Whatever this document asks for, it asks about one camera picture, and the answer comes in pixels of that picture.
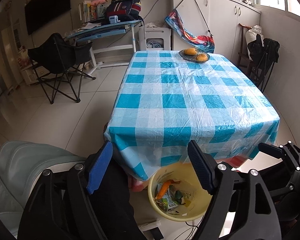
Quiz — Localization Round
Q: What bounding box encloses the green plush toy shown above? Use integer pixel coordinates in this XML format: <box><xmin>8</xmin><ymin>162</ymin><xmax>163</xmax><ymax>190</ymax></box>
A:
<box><xmin>174</xmin><ymin>190</ymin><xmax>185</xmax><ymax>205</ymax></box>

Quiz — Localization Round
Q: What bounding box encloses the light blue milk carton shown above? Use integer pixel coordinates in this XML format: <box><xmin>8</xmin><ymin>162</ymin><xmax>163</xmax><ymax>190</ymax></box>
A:
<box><xmin>156</xmin><ymin>189</ymin><xmax>179</xmax><ymax>212</ymax></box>

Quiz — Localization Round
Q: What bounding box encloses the yellow plastic trash basin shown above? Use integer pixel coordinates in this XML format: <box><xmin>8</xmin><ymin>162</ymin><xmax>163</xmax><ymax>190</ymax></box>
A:
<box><xmin>148</xmin><ymin>163</ymin><xmax>211</xmax><ymax>222</ymax></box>

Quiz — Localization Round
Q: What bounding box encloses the blue checkered plastic tablecloth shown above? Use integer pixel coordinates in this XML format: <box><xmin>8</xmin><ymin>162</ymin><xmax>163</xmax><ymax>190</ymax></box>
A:
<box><xmin>104</xmin><ymin>50</ymin><xmax>280</xmax><ymax>181</ymax></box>

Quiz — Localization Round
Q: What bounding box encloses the dark wooden chair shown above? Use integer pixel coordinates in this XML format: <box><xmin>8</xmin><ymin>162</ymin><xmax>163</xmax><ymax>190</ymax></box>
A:
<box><xmin>237</xmin><ymin>23</ymin><xmax>255</xmax><ymax>76</ymax></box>

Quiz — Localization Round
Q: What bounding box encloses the white bag on chair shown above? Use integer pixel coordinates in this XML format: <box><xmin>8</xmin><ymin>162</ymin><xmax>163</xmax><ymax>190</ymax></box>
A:
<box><xmin>245</xmin><ymin>25</ymin><xmax>264</xmax><ymax>44</ymax></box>

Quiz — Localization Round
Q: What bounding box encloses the yellow mango right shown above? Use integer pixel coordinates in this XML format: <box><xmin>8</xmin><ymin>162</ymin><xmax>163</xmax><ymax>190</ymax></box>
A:
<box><xmin>196</xmin><ymin>53</ymin><xmax>208</xmax><ymax>62</ymax></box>

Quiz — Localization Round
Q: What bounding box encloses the yellow mango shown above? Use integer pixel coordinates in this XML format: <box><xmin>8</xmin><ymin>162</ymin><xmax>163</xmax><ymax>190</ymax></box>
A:
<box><xmin>196</xmin><ymin>53</ymin><xmax>208</xmax><ymax>62</ymax></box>
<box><xmin>183</xmin><ymin>48</ymin><xmax>198</xmax><ymax>56</ymax></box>

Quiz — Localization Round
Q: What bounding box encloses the black folding camp chair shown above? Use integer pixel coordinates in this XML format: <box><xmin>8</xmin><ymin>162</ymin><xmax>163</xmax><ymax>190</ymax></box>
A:
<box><xmin>27</xmin><ymin>33</ymin><xmax>96</xmax><ymax>104</ymax></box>

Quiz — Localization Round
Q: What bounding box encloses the glass fruit plate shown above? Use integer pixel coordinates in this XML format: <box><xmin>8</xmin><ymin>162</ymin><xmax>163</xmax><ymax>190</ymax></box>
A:
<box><xmin>179</xmin><ymin>49</ymin><xmax>210</xmax><ymax>63</ymax></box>

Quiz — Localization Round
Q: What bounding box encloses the colourful hanging tote bag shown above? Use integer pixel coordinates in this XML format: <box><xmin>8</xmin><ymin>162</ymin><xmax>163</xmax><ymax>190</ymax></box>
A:
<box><xmin>165</xmin><ymin>9</ymin><xmax>215</xmax><ymax>53</ymax></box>

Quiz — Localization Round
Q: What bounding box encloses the yellow mango left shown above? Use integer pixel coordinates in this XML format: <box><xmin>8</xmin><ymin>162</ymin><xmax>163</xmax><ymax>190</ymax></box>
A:
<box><xmin>183</xmin><ymin>48</ymin><xmax>198</xmax><ymax>56</ymax></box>

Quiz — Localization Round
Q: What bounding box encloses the blue white study desk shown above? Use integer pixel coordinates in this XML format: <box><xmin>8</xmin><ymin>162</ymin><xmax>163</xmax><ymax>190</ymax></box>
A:
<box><xmin>64</xmin><ymin>20</ymin><xmax>143</xmax><ymax>75</ymax></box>

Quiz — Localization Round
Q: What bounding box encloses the white plastic stool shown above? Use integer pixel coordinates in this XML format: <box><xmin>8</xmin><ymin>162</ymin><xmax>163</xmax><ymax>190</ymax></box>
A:
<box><xmin>139</xmin><ymin>27</ymin><xmax>171</xmax><ymax>50</ymax></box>

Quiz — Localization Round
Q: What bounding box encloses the blue pencil sharpener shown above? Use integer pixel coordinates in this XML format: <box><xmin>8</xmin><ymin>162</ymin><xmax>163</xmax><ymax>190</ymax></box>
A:
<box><xmin>109</xmin><ymin>15</ymin><xmax>120</xmax><ymax>24</ymax></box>

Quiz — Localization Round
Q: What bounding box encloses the row of books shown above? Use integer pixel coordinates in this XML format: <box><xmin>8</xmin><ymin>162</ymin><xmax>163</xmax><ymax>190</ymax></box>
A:
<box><xmin>78</xmin><ymin>0</ymin><xmax>107</xmax><ymax>23</ymax></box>

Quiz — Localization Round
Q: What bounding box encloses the navy red backpack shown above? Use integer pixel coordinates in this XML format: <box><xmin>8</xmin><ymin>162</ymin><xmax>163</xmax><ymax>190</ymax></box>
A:
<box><xmin>105</xmin><ymin>0</ymin><xmax>143</xmax><ymax>22</ymax></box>

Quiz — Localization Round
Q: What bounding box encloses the pink plush toy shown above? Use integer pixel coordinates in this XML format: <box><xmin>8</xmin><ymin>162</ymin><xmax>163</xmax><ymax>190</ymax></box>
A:
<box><xmin>90</xmin><ymin>0</ymin><xmax>108</xmax><ymax>6</ymax></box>

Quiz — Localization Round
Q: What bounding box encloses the white wall cabinet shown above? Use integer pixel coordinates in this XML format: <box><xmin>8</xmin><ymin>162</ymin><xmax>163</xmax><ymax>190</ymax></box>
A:
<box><xmin>171</xmin><ymin>0</ymin><xmax>260</xmax><ymax>64</ymax></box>

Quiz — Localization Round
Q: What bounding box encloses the black wall television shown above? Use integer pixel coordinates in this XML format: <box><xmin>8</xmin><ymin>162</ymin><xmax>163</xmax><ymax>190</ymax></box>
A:
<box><xmin>24</xmin><ymin>0</ymin><xmax>71</xmax><ymax>35</ymax></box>

